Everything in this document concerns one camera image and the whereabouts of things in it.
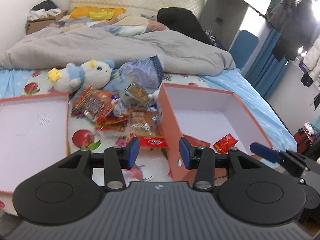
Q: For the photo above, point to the black charger plug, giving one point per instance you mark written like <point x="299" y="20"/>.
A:
<point x="219" y="20"/>

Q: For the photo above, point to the patterned quilt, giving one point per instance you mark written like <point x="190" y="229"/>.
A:
<point x="120" y="27"/>

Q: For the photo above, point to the black hanging coat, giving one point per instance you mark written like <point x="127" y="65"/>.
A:
<point x="297" y="35"/>

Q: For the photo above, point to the pink cardboard box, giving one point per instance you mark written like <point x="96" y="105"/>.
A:
<point x="200" y="115"/>

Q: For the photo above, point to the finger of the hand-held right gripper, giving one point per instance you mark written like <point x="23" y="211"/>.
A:
<point x="265" y="152"/>

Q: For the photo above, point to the wooden nightstand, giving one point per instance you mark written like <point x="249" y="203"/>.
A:
<point x="37" y="26"/>

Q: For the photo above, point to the white cloth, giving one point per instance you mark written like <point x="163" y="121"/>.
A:
<point x="47" y="13"/>

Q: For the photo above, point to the small red snack packet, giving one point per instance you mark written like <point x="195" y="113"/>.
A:
<point x="225" y="143"/>

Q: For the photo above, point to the fruit print sheet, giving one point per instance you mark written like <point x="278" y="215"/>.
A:
<point x="82" y="137"/>

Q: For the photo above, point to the blue chair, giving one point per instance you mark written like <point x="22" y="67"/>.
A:
<point x="243" y="47"/>

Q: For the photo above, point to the black garment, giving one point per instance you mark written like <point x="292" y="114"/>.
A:
<point x="180" y="20"/>

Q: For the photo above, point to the grey hanging coat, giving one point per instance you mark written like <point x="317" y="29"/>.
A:
<point x="282" y="7"/>

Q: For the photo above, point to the red suitcase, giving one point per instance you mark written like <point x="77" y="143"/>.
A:
<point x="305" y="140"/>

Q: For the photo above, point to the yellow pillow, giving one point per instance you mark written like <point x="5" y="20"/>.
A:
<point x="82" y="12"/>

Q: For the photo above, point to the white hanging jacket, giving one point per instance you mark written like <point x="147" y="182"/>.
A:
<point x="313" y="62"/>

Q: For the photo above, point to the blue star bedsheet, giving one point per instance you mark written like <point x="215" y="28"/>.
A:
<point x="255" y="97"/>

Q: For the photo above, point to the blue curtain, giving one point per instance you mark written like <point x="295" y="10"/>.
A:
<point x="267" y="65"/>

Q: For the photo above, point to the grey duvet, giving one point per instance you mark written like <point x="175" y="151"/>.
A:
<point x="100" y="45"/>

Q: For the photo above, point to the brown tofu snack packet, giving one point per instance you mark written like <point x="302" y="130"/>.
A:
<point x="92" y="103"/>

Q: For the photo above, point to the blue white plush toy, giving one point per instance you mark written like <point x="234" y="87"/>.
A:
<point x="92" y="76"/>

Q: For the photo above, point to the grey wardrobe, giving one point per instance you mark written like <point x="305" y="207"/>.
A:
<point x="225" y="0"/>

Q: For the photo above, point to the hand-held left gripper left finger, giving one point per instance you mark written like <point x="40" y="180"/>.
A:
<point x="133" y="152"/>

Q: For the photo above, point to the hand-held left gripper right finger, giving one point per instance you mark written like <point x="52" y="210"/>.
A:
<point x="185" y="155"/>

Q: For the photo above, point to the black cloth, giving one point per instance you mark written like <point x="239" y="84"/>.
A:
<point x="45" y="5"/>

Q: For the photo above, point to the pink box lid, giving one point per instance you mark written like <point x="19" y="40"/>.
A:
<point x="32" y="135"/>

